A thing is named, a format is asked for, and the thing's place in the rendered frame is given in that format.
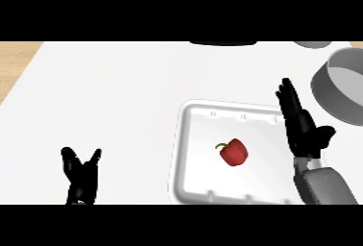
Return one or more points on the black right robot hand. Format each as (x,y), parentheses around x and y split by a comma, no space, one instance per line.
(299,128)

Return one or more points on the red bell pepper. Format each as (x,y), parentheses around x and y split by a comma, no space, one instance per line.
(233,152)

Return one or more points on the grey round object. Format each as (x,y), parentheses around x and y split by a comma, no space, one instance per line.
(312,44)

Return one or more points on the black object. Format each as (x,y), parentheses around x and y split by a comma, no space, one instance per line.
(222,43)

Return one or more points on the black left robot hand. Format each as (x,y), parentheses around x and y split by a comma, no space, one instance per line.
(81,179)

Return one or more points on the grey metal pot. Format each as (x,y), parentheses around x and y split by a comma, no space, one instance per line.
(340,86)

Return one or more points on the white foam tray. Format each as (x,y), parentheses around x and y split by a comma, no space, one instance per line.
(231,153)

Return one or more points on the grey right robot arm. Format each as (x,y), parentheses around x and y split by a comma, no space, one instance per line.
(320,183)

